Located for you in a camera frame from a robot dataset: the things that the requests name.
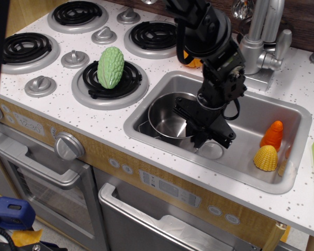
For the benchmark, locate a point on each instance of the yellow cloth on floor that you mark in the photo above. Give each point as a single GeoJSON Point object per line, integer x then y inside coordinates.
{"type": "Point", "coordinates": [26, 237]}

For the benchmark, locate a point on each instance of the back right stove burner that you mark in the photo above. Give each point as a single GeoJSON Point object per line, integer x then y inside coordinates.
{"type": "Point", "coordinates": [151, 40]}

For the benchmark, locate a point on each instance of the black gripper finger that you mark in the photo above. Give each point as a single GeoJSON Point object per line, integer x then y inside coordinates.
{"type": "Point", "coordinates": [199, 138]}
{"type": "Point", "coordinates": [191, 128]}

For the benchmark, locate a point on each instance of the orange carrot toy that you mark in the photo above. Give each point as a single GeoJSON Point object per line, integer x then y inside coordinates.
{"type": "Point", "coordinates": [273, 135]}

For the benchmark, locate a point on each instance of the stainless steel sink basin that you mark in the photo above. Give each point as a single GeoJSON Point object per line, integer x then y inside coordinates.
{"type": "Point", "coordinates": [256, 114]}

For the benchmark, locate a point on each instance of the yellow corn toy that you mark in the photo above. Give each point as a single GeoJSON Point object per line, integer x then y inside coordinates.
{"type": "Point", "coordinates": [266, 158]}

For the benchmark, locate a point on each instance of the silver knob lower middle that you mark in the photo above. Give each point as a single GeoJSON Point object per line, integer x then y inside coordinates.
{"type": "Point", "coordinates": [75, 60]}

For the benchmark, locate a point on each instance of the silver toy faucet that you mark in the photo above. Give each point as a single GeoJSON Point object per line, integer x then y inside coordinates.
{"type": "Point", "coordinates": [263, 47]}

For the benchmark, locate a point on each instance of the silver knob top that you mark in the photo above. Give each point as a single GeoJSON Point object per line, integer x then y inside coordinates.
{"type": "Point", "coordinates": [128, 17]}

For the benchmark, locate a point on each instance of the oven clock display panel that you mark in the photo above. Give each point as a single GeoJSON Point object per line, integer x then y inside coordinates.
{"type": "Point", "coordinates": [29, 124]}

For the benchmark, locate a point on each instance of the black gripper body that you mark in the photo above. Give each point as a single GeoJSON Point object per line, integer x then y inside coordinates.
{"type": "Point", "coordinates": [207, 119]}

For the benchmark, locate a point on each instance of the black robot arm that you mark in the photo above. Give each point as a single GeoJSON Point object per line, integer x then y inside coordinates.
{"type": "Point", "coordinates": [204, 33]}

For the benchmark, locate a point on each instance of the toy dishwasher door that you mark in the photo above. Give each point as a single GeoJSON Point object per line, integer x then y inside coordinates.
{"type": "Point", "coordinates": [128, 228]}

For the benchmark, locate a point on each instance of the stainless steel pot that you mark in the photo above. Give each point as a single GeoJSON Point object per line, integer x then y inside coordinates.
{"type": "Point", "coordinates": [164, 124]}

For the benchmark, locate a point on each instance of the stove burner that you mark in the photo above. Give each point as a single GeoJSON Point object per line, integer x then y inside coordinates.
{"type": "Point", "coordinates": [77, 17]}
{"type": "Point", "coordinates": [28, 52]}
{"type": "Point", "coordinates": [151, 40]}
{"type": "Point", "coordinates": [87, 90]}

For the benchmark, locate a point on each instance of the front right stove burner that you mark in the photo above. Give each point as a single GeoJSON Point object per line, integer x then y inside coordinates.
{"type": "Point", "coordinates": [87, 90]}

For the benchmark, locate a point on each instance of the blue clamp tool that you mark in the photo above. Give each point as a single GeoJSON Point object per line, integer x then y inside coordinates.
{"type": "Point", "coordinates": [16, 214]}

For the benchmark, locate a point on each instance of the back left stove burner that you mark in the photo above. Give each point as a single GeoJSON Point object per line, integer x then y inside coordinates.
{"type": "Point", "coordinates": [77, 17]}

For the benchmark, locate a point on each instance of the silver knob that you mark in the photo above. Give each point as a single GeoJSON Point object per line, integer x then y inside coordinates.
{"type": "Point", "coordinates": [128, 17]}
{"type": "Point", "coordinates": [75, 60]}
{"type": "Point", "coordinates": [40, 86]}
{"type": "Point", "coordinates": [104, 36]}

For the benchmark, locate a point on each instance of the green bitter melon toy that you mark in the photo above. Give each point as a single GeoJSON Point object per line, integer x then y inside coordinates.
{"type": "Point", "coordinates": [110, 67]}

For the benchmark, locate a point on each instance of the silver knob front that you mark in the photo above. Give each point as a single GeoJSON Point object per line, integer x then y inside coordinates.
{"type": "Point", "coordinates": [40, 86]}

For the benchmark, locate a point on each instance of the orange pumpkin toy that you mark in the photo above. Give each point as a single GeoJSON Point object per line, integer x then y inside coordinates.
{"type": "Point", "coordinates": [195, 63]}

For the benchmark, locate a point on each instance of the dishwasher control panel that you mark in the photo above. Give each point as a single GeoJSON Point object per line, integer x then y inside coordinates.
{"type": "Point", "coordinates": [170, 189]}

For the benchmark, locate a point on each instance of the far left stove burner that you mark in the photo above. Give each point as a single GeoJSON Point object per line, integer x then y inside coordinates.
{"type": "Point", "coordinates": [28, 52]}

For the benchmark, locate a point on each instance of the toy oven door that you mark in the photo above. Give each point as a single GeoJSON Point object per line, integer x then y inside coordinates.
{"type": "Point", "coordinates": [62, 193]}

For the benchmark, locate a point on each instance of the silver oven dial large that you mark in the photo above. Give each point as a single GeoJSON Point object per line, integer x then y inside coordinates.
{"type": "Point", "coordinates": [67, 147]}

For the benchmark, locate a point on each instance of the silver knob upper middle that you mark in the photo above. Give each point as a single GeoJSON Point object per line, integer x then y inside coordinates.
{"type": "Point", "coordinates": [104, 36]}

